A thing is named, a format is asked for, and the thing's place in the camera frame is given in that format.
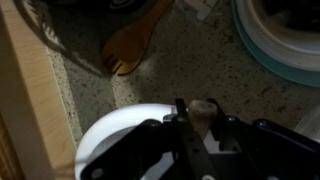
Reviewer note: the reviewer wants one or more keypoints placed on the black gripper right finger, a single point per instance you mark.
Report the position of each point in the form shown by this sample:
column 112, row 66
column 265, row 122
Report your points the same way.
column 262, row 150

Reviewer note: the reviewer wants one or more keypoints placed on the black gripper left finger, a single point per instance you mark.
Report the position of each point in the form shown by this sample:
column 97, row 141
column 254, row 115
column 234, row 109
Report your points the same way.
column 145, row 145

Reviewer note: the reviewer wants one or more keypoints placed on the large white mixing bowl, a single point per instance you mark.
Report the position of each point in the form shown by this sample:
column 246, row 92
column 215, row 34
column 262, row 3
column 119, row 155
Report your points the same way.
column 112, row 127

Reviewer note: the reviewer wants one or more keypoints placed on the small white ceramic bowl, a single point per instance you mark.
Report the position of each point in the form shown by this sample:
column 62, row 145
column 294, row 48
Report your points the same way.
column 275, row 28

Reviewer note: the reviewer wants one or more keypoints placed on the orange wooden spork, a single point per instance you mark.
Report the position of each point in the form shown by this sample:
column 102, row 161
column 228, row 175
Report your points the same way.
column 123, row 51

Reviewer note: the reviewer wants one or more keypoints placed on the wood framed dishes sign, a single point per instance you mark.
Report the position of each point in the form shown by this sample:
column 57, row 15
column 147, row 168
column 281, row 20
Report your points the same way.
column 31, row 105

